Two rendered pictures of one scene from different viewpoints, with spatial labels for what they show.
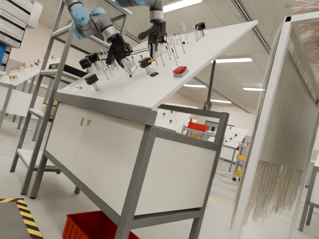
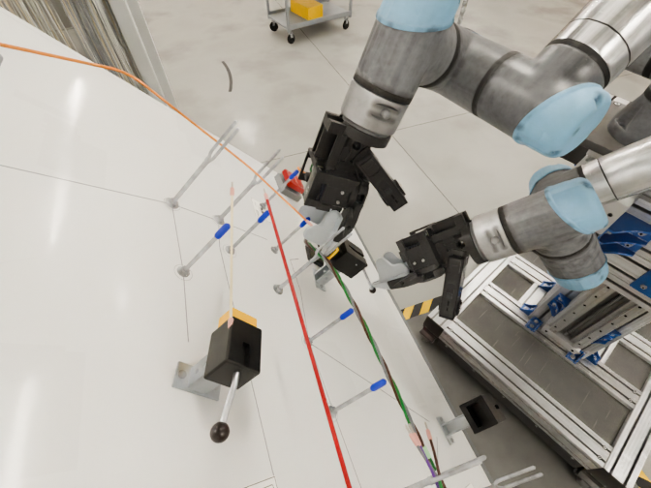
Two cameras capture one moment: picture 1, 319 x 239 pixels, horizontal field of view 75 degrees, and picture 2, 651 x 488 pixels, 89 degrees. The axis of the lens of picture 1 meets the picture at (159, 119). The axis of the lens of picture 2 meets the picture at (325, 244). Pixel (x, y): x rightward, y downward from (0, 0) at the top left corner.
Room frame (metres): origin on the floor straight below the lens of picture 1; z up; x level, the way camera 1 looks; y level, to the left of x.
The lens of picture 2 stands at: (1.49, 0.27, 1.61)
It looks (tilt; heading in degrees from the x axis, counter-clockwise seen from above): 53 degrees down; 204
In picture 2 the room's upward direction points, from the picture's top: straight up
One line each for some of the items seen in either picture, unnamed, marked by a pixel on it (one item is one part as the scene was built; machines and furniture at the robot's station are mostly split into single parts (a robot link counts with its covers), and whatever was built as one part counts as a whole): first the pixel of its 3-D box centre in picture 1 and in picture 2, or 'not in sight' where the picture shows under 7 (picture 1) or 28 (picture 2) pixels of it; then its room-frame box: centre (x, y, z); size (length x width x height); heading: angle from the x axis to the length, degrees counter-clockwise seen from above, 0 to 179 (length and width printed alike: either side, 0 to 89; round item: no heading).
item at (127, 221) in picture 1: (112, 174); not in sight; (1.50, 0.22, 0.40); 1.18 x 0.60 x 0.80; 44
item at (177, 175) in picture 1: (121, 147); not in sight; (1.50, 0.21, 0.60); 1.17 x 0.58 x 0.40; 44
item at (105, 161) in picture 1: (102, 152); not in sight; (1.09, 0.24, 0.60); 0.55 x 0.03 x 0.39; 44
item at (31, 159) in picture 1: (70, 91); not in sight; (2.09, 0.94, 0.93); 0.61 x 0.50 x 1.85; 44
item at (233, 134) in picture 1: (224, 146); not in sight; (7.95, -2.65, 0.83); 1.18 x 0.72 x 1.65; 45
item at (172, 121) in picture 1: (166, 130); not in sight; (5.81, -0.26, 0.83); 1.18 x 0.72 x 1.65; 47
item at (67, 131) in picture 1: (65, 132); not in sight; (1.49, 0.62, 0.60); 0.55 x 0.02 x 0.39; 44
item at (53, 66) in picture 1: (71, 73); not in sight; (2.01, 0.94, 1.09); 0.35 x 0.33 x 0.07; 44
